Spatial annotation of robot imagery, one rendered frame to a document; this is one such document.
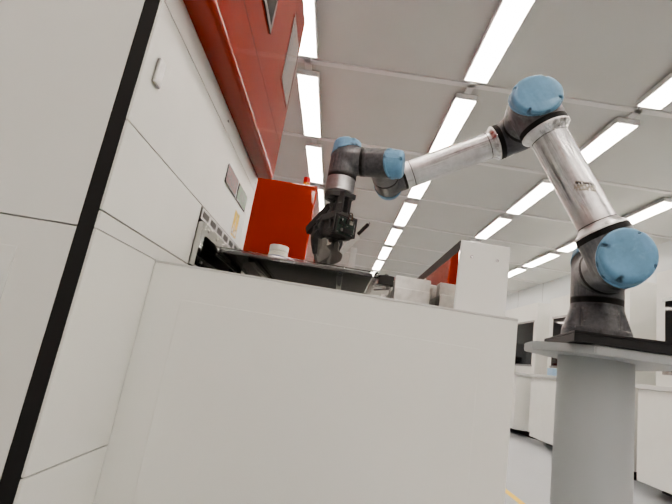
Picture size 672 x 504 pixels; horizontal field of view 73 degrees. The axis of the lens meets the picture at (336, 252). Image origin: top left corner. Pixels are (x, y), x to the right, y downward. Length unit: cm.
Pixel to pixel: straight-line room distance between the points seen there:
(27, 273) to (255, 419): 38
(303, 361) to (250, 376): 9
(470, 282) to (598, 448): 49
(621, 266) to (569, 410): 34
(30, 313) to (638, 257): 106
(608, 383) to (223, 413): 82
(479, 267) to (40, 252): 69
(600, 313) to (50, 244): 109
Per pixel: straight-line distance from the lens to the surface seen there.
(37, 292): 67
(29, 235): 70
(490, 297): 88
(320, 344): 76
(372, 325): 77
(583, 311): 122
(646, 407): 503
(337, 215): 111
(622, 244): 110
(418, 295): 102
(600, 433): 118
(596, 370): 118
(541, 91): 122
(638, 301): 580
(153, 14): 78
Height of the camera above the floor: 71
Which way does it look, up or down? 13 degrees up
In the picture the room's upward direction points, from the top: 9 degrees clockwise
